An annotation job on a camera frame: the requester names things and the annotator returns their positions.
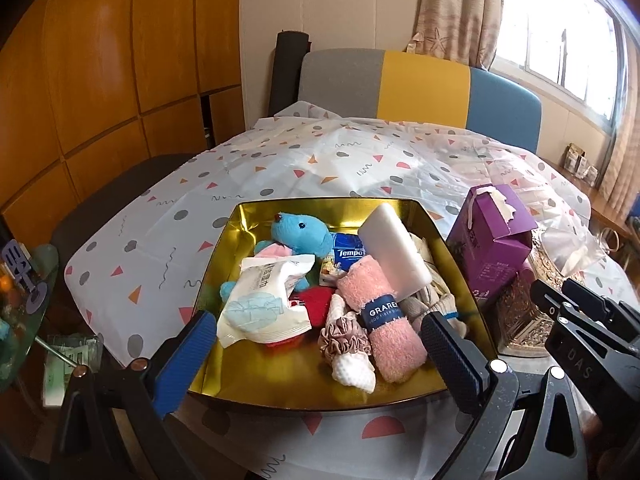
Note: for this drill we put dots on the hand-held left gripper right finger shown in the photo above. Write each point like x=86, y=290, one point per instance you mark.
x=452, y=360

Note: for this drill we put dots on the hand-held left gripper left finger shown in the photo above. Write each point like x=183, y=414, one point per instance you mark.
x=185, y=360

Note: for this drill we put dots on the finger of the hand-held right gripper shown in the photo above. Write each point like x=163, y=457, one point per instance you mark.
x=582, y=296
x=547, y=305

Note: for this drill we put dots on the beige socks bundle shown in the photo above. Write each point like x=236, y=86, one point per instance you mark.
x=440, y=305

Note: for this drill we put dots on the purple tissue box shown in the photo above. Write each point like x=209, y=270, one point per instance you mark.
x=490, y=255

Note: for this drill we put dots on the white wet wipes pack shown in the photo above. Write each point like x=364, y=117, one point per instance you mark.
x=260, y=305

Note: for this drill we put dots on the white waffle cloth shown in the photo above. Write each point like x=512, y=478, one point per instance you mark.
x=357, y=375

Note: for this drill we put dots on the pink brown scrunchie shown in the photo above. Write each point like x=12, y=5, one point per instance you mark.
x=345, y=342

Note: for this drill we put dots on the gold tin box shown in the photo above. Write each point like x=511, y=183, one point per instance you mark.
x=300, y=385

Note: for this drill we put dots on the white foam sponge block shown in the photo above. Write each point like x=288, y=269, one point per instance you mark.
x=395, y=245

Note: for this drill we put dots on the red plush sock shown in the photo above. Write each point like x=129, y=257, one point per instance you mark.
x=315, y=305

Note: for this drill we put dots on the blue pocket tissue pack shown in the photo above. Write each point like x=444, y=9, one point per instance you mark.
x=350, y=252

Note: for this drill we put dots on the blue plush toy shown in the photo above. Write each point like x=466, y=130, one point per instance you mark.
x=300, y=232

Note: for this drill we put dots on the wooden desk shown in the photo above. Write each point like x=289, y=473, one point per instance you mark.
x=615, y=215

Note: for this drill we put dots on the green white packets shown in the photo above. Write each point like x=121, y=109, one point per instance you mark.
x=65, y=365

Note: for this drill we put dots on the row of small packets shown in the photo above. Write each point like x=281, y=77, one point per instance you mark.
x=580, y=165

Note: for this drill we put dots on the beige patterned curtain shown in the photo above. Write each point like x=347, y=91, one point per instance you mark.
x=622, y=160
x=455, y=10

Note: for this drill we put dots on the glass side table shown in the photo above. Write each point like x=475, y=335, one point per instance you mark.
x=47, y=265

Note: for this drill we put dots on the purple figure ornament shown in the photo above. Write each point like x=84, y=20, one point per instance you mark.
x=20, y=270

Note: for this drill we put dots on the patterned plastic tablecloth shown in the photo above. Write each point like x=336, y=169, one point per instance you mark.
x=300, y=160

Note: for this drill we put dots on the grey yellow blue headboard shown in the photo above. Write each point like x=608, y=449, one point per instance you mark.
x=425, y=85

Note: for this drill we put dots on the barred window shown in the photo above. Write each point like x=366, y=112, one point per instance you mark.
x=560, y=25

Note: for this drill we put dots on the wooden wardrobe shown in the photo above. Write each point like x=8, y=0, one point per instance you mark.
x=100, y=60

